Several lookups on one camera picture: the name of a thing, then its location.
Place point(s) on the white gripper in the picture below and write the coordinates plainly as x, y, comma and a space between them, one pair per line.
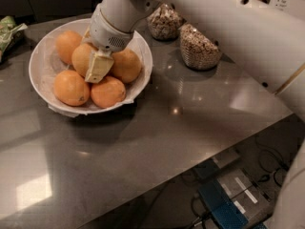
106, 35

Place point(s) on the orange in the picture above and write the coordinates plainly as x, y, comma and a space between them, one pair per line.
108, 92
65, 44
127, 66
71, 88
81, 57

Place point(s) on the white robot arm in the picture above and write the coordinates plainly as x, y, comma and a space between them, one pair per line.
269, 44

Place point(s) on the white bowl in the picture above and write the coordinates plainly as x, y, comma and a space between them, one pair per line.
44, 67

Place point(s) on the glass cereal jar left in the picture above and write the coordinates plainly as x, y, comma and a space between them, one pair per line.
164, 23

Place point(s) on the glass cereal jar front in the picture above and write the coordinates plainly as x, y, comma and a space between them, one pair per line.
198, 52

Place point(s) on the blue and grey floor box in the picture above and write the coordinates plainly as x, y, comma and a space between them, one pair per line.
229, 196

